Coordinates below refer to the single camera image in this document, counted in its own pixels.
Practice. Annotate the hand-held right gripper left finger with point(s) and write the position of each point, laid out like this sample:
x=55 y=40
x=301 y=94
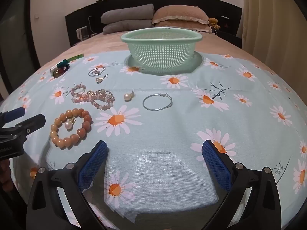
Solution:
x=94 y=165

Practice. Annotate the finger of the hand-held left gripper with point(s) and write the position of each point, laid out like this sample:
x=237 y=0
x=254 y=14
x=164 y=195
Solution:
x=31 y=122
x=14 y=113

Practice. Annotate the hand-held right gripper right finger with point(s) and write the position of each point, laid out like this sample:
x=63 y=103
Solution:
x=215 y=165

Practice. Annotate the pearl stud earring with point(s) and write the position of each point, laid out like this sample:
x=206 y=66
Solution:
x=127 y=97

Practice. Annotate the silver hoop bangle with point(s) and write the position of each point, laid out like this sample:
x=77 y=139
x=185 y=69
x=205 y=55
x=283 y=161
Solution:
x=143 y=103

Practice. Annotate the green plastic basket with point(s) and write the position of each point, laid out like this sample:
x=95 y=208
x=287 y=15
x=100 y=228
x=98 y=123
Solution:
x=165 y=50

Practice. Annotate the person's left hand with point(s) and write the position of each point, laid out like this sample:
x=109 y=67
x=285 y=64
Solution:
x=4 y=175

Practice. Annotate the pearl earring with gold clasp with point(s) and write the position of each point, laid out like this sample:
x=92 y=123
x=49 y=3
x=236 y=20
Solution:
x=68 y=125

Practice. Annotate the green hair clip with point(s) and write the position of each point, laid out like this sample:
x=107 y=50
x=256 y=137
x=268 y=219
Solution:
x=63 y=63

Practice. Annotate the dark glass door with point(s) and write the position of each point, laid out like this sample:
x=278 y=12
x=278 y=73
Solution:
x=14 y=40

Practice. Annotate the small pendant earring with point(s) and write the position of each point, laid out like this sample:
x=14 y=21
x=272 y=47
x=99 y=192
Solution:
x=98 y=79

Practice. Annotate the white kettle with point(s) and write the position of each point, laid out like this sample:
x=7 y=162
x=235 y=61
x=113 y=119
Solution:
x=82 y=33

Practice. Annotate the beige bed blanket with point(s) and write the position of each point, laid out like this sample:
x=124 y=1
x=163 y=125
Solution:
x=100 y=43

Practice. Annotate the grey folded blanket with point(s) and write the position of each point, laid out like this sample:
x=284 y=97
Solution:
x=127 y=13
x=127 y=27

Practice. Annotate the yellow plush toy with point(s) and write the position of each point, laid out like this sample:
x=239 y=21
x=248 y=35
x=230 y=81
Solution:
x=213 y=23

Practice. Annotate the beige frilled pillow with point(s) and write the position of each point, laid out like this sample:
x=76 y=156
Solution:
x=179 y=13
x=182 y=26

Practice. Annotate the small white device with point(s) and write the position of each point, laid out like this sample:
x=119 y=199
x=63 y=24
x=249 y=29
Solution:
x=225 y=17

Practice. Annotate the cream curtain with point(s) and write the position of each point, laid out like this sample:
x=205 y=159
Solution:
x=271 y=16

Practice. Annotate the black headboard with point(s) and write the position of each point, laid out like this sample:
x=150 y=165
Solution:
x=168 y=0

